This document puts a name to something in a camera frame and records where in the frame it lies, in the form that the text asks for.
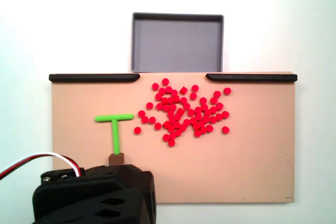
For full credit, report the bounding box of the green T-tool with brown handle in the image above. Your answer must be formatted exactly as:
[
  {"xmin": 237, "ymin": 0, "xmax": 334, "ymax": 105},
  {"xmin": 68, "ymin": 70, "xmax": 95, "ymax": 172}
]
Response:
[{"xmin": 94, "ymin": 113, "xmax": 135, "ymax": 166}]

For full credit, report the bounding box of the beige rectangular work board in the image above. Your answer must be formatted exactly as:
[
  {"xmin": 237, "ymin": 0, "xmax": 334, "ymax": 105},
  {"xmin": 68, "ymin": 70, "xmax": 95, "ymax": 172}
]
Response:
[{"xmin": 51, "ymin": 71, "xmax": 298, "ymax": 206}]

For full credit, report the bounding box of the grey rectangular plastic tray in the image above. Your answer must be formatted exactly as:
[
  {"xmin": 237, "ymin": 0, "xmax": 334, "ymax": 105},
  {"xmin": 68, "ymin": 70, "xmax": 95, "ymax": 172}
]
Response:
[{"xmin": 131, "ymin": 12, "xmax": 225, "ymax": 73}]

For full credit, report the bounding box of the black edge rail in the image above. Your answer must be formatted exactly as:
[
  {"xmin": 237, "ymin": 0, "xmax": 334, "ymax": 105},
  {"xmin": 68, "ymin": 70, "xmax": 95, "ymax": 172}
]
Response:
[
  {"xmin": 48, "ymin": 73, "xmax": 141, "ymax": 83},
  {"xmin": 205, "ymin": 73, "xmax": 298, "ymax": 82}
]

